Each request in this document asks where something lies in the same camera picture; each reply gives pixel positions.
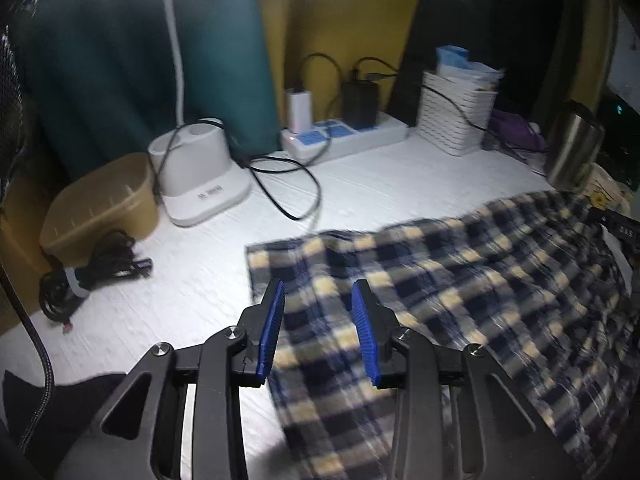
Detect coiled black cable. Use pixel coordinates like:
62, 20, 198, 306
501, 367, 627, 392
37, 228, 154, 334

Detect blue plaid pants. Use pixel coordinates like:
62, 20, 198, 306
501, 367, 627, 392
246, 191, 639, 479

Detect tan plastic lidded box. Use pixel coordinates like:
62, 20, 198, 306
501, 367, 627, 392
39, 153, 158, 266

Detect black folded garment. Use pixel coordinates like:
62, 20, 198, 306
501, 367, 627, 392
2, 370, 125, 479

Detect blue tissue pack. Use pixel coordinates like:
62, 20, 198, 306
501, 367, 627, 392
436, 46, 504, 86

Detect white cartoon mug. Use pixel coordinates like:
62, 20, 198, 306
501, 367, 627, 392
582, 162, 631, 217

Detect white charger plug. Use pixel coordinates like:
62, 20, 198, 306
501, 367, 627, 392
285, 89, 314, 134

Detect yellow curtain left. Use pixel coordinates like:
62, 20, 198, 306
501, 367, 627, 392
258, 0, 419, 122

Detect teal curtain left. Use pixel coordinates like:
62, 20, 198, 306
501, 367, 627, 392
1, 0, 280, 180

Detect white power strip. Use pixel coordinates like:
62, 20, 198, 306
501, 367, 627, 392
280, 112, 408, 165

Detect white desk lamp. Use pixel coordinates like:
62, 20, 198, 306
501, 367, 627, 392
148, 0, 250, 228

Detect white textured tablecloth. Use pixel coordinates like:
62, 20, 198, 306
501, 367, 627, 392
0, 129, 566, 480

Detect black power adapter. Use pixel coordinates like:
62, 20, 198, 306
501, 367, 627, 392
341, 80, 380, 130

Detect stainless steel tumbler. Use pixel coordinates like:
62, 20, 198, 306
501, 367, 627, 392
544, 100, 604, 191

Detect purple cloth item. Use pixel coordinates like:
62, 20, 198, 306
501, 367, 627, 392
488, 108, 548, 153

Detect white perforated basket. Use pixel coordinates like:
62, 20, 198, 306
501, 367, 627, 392
416, 72, 497, 156

